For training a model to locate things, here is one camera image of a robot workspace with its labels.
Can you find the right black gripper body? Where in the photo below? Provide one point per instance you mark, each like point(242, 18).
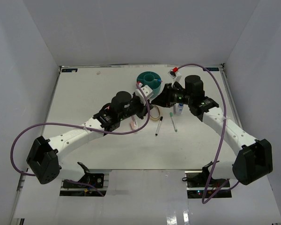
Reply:
point(173, 96)

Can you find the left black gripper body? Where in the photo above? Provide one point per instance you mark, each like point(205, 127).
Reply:
point(136, 108)

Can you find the green capped white marker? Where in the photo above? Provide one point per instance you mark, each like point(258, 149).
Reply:
point(173, 122)

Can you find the black capped white marker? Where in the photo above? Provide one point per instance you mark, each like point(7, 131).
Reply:
point(158, 126)

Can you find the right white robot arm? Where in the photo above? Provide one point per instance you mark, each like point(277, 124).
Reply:
point(253, 156)

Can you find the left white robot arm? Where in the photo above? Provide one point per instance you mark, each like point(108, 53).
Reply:
point(46, 157)

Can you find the masking tape roll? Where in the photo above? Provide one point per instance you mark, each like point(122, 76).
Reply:
point(155, 113)

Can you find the teal round desk organizer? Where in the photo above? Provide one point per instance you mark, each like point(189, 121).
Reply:
point(148, 78)

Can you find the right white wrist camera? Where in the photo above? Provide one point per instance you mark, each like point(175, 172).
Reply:
point(175, 75)

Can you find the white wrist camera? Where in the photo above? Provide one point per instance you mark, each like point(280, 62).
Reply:
point(175, 75)
point(144, 93)

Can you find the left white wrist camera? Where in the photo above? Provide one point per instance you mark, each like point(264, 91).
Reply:
point(144, 93)

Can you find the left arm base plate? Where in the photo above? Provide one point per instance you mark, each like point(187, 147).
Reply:
point(90, 185)

